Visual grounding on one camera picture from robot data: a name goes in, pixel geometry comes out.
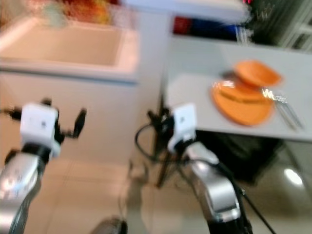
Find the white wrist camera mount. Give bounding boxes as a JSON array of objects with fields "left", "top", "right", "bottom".
[
  {"left": 20, "top": 102, "right": 59, "bottom": 150},
  {"left": 168, "top": 102, "right": 198, "bottom": 154}
]

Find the orange flat plate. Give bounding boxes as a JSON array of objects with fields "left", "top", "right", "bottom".
[{"left": 211, "top": 79, "right": 274, "bottom": 127}]

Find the blue bag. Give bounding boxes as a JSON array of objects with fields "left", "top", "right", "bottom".
[{"left": 173, "top": 16, "right": 240, "bottom": 42}]

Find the orange red fruit pile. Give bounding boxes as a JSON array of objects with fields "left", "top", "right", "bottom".
[{"left": 62, "top": 0, "right": 114, "bottom": 25}]

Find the black metal table leg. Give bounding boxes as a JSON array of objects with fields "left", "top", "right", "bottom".
[{"left": 155, "top": 95, "right": 171, "bottom": 189}]

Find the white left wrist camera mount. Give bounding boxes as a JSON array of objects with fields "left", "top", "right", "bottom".
[{"left": 20, "top": 102, "right": 59, "bottom": 150}]

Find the black bulky bag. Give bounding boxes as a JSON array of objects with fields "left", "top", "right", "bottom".
[{"left": 195, "top": 131, "right": 276, "bottom": 182}]

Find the grey robot foot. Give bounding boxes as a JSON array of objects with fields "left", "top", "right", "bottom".
[{"left": 92, "top": 216, "right": 128, "bottom": 234}]

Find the orange bowl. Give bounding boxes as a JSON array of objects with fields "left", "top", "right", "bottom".
[{"left": 234, "top": 59, "right": 283, "bottom": 89}]

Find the white cabinet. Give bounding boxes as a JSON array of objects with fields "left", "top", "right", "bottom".
[{"left": 0, "top": 16, "right": 141, "bottom": 169}]

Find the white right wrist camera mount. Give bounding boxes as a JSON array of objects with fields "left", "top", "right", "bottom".
[{"left": 168, "top": 102, "right": 198, "bottom": 154}]

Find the grey metal cutlery piece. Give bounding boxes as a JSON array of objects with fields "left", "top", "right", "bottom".
[{"left": 275, "top": 97, "right": 306, "bottom": 131}]

